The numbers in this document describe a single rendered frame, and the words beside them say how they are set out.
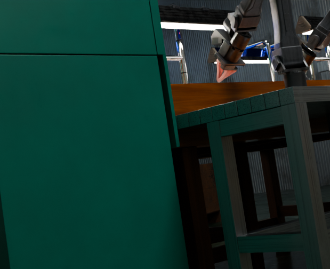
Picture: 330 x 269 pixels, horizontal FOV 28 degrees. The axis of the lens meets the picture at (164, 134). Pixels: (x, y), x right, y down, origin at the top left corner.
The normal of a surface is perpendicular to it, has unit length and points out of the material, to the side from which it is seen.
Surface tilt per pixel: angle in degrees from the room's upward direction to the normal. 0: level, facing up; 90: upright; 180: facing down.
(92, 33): 90
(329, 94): 90
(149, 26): 90
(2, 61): 90
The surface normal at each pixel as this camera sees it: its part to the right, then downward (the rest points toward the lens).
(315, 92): 0.67, -0.15
